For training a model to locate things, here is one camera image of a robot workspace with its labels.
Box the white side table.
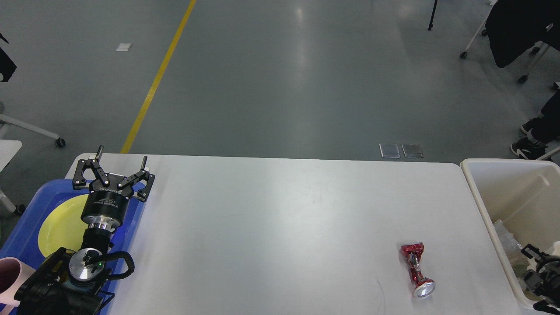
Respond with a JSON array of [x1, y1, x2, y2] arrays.
[[0, 114, 66, 171]]

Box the red soda can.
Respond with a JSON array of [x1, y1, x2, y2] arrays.
[[400, 242, 436, 298]]

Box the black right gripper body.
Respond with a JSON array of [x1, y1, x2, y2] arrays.
[[521, 256, 560, 302]]

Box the floor plate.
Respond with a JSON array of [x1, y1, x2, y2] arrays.
[[379, 143, 401, 159], [401, 143, 424, 159]]

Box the yellow plastic plate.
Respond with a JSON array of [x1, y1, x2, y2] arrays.
[[38, 195, 88, 257]]

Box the black jacket on chair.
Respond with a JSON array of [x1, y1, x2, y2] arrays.
[[478, 0, 560, 68]]

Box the pink mug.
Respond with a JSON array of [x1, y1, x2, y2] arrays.
[[0, 257, 35, 315]]

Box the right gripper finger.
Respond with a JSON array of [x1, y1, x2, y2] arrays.
[[520, 244, 545, 262], [533, 300, 560, 313]]

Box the right floor plate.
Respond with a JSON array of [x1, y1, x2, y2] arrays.
[[401, 143, 424, 159]]

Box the left floor plate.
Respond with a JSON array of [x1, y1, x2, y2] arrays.
[[379, 143, 401, 159]]

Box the clear plastic wrap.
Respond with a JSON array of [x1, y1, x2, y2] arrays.
[[493, 220, 530, 279]]

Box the person in black sneakers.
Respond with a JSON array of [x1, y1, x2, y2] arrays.
[[510, 90, 560, 160]]

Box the beige plastic bin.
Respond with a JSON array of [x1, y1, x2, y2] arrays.
[[460, 159, 560, 313]]

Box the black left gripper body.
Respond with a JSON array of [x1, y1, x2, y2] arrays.
[[81, 175, 134, 229]]

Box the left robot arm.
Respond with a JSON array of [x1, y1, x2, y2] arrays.
[[14, 146, 155, 315]]

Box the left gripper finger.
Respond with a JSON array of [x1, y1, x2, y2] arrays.
[[72, 146, 110, 191], [117, 156, 156, 203]]

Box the black tripod leg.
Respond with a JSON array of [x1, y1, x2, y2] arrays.
[[427, 0, 438, 31]]

